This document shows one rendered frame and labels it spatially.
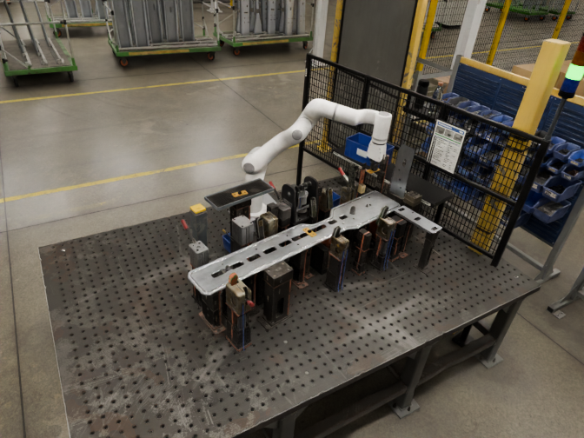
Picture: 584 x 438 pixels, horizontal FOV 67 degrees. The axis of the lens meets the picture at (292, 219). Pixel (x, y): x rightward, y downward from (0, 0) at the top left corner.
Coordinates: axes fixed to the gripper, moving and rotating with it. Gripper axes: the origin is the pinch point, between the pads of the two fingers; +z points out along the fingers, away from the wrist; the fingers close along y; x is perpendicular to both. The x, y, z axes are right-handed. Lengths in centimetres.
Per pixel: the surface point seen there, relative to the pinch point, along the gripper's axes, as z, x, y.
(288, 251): 28, -66, 6
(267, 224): 22, -65, -14
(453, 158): 2, 55, 17
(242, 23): 72, 368, -664
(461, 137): -12, 55, 18
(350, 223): 27.5, -21.1, 7.0
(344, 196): 28.0, -2.2, -16.4
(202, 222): 19, -94, -31
